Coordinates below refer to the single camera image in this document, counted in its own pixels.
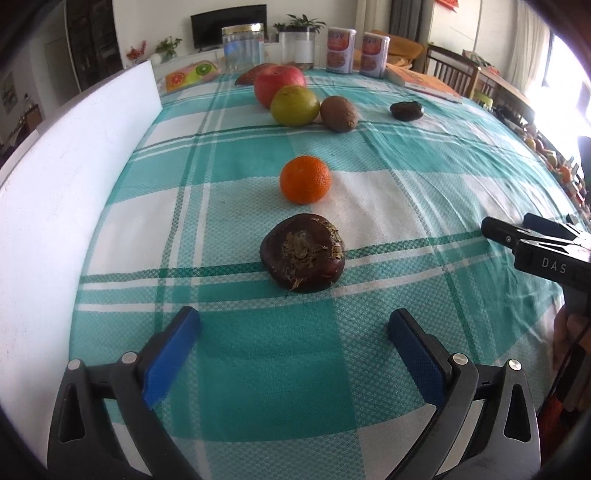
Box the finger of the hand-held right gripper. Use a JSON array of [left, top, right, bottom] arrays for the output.
[[523, 212, 591, 250], [481, 216, 555, 252]]

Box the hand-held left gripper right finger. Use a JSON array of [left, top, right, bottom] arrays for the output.
[[387, 308, 542, 480]]

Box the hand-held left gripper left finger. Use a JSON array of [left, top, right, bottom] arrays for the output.
[[47, 306, 204, 480]]

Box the large dark water chestnut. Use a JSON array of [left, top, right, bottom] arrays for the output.
[[259, 213, 346, 294]]

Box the reddish sweet potato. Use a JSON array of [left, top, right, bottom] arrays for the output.
[[235, 64, 273, 86]]

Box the person's right hand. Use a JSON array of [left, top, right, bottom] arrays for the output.
[[553, 307, 577, 370]]

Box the teal checked tablecloth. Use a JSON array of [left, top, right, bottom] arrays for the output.
[[69, 68, 588, 480]]

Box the small dark water chestnut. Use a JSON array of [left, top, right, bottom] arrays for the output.
[[389, 101, 424, 122]]

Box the orange book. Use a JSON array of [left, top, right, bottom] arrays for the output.
[[384, 65, 463, 104]]

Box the wooden chair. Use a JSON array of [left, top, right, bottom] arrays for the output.
[[424, 44, 483, 99]]

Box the white foam board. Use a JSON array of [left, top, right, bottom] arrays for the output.
[[0, 60, 163, 468]]

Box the brown kiwi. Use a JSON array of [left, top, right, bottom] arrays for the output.
[[320, 95, 359, 133]]

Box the orange mandarin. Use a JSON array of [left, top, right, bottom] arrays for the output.
[[279, 156, 332, 205]]

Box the orange cushion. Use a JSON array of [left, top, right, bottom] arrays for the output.
[[369, 30, 426, 70]]

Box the orange label food can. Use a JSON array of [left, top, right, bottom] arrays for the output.
[[326, 28, 357, 75], [359, 32, 391, 78]]

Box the green citrus fruit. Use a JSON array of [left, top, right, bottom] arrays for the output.
[[270, 85, 321, 127]]

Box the red apple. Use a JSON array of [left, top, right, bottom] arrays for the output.
[[254, 65, 307, 109]]

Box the clear jar with black lid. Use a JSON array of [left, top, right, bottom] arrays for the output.
[[278, 26, 315, 71]]

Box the green potted plant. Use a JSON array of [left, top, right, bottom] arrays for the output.
[[272, 14, 326, 33]]

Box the white low cabinet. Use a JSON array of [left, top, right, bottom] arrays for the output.
[[150, 46, 227, 70]]

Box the small green leafy plant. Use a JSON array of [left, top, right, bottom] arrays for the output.
[[154, 37, 183, 60]]

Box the clear jar with gold lid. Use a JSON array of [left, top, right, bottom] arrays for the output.
[[222, 23, 265, 73]]

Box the black television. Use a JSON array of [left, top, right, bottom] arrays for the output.
[[191, 4, 269, 51]]

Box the dark glass wall cabinet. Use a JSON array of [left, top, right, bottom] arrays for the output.
[[65, 0, 116, 95]]

